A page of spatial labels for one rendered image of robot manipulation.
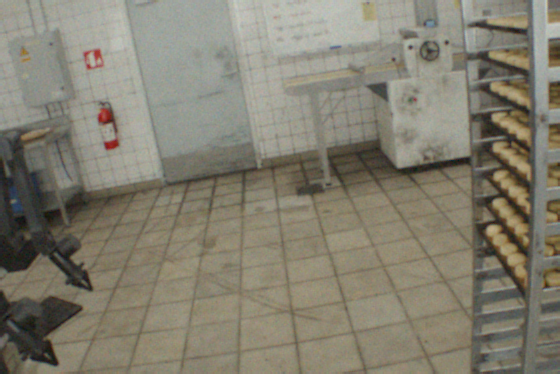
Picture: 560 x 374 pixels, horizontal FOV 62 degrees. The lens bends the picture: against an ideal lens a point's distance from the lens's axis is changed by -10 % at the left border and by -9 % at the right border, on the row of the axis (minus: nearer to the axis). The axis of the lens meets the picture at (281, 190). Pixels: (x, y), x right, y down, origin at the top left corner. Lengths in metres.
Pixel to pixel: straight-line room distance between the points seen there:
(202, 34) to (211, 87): 0.55
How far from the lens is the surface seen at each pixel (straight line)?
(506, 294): 1.84
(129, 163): 5.49
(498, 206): 1.58
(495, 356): 1.99
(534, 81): 1.09
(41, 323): 3.52
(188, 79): 5.22
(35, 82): 5.40
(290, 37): 5.11
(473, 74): 1.52
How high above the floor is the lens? 1.61
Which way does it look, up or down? 20 degrees down
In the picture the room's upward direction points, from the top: 10 degrees counter-clockwise
